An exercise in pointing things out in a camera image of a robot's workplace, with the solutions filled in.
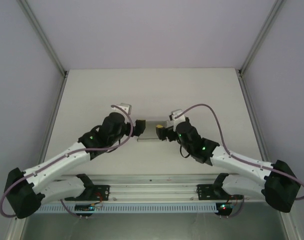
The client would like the white paper box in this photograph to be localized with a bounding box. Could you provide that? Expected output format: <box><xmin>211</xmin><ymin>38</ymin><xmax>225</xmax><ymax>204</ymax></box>
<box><xmin>136</xmin><ymin>119</ymin><xmax>167</xmax><ymax>144</ymax></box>

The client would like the grey metal panel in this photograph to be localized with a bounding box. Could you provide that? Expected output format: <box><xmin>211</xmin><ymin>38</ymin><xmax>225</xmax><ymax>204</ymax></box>
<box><xmin>23</xmin><ymin>212</ymin><xmax>286</xmax><ymax>240</ymax></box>

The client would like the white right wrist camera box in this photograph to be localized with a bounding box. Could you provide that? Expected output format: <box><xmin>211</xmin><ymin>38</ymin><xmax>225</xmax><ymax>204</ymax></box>
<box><xmin>167</xmin><ymin>109</ymin><xmax>184</xmax><ymax>129</ymax></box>

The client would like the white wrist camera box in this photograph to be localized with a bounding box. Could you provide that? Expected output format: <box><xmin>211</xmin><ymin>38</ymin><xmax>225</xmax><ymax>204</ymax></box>
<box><xmin>117</xmin><ymin>102</ymin><xmax>133</xmax><ymax>115</ymax></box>
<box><xmin>167</xmin><ymin>109</ymin><xmax>184</xmax><ymax>129</ymax></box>

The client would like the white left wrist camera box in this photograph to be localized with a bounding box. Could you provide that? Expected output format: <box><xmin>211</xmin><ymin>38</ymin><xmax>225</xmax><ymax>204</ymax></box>
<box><xmin>117</xmin><ymin>102</ymin><xmax>133</xmax><ymax>115</ymax></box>

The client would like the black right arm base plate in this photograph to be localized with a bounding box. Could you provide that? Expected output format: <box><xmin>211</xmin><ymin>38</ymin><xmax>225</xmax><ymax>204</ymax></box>
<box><xmin>197</xmin><ymin>184</ymin><xmax>243</xmax><ymax>202</ymax></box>

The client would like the aluminium mounting rail beam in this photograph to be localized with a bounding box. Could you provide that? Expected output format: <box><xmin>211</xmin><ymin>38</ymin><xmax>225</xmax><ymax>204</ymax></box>
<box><xmin>36</xmin><ymin>173</ymin><xmax>291</xmax><ymax>204</ymax></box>

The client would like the aluminium table side rail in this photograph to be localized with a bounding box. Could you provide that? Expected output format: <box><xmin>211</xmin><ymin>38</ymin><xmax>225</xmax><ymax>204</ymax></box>
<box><xmin>31</xmin><ymin>71</ymin><xmax>69</xmax><ymax>176</ymax></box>
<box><xmin>237</xmin><ymin>71</ymin><xmax>275</xmax><ymax>173</ymax></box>

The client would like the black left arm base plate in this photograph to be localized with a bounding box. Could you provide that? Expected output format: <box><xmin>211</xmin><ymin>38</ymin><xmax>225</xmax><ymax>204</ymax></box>
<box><xmin>81</xmin><ymin>184</ymin><xmax>110</xmax><ymax>202</ymax></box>

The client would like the pale blue slotted cable duct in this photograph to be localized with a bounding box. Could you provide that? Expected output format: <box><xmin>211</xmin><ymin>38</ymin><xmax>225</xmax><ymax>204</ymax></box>
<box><xmin>38</xmin><ymin>202</ymin><xmax>218</xmax><ymax>214</ymax></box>

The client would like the aluminium frame post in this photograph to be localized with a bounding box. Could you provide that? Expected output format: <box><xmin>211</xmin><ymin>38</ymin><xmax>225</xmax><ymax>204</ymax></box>
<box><xmin>237</xmin><ymin>0</ymin><xmax>285</xmax><ymax>79</ymax></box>
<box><xmin>18</xmin><ymin>0</ymin><xmax>69</xmax><ymax>79</ymax></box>

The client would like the aluminium frame leg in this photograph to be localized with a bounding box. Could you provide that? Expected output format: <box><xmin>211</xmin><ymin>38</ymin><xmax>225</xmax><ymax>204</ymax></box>
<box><xmin>279</xmin><ymin>211</ymin><xmax>299</xmax><ymax>240</ymax></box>
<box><xmin>4</xmin><ymin>216</ymin><xmax>27</xmax><ymax>240</ymax></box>

